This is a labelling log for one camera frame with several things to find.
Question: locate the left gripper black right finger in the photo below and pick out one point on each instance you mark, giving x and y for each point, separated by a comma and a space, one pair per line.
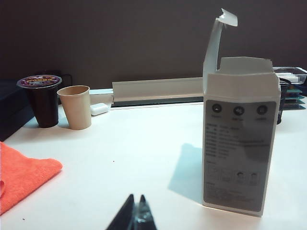
146, 215

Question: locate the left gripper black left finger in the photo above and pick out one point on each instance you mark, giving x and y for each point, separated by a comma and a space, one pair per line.
124, 215

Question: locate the white grey mask box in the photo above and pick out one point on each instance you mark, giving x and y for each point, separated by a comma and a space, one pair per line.
239, 143

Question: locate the dark blue box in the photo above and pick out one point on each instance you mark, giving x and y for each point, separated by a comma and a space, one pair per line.
12, 107

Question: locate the colourful flat box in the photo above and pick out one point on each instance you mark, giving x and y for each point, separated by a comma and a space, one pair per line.
296, 100
296, 90
295, 107

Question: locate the small white plastic case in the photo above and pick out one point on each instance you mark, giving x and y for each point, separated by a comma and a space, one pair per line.
98, 109

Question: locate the orange cloth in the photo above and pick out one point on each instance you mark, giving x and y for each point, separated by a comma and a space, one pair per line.
21, 172

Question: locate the beige paper cup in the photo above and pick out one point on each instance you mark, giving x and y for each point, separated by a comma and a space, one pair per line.
76, 110

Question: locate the dark cup with foil lid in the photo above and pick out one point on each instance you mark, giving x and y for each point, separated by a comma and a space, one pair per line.
44, 103

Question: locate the black mesh pen holder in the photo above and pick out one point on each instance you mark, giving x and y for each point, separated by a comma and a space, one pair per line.
281, 103

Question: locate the brown desk partition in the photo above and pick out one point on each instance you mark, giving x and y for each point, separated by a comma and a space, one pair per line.
120, 36

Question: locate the clear plastic tray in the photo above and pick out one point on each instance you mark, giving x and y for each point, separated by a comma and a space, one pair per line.
293, 74

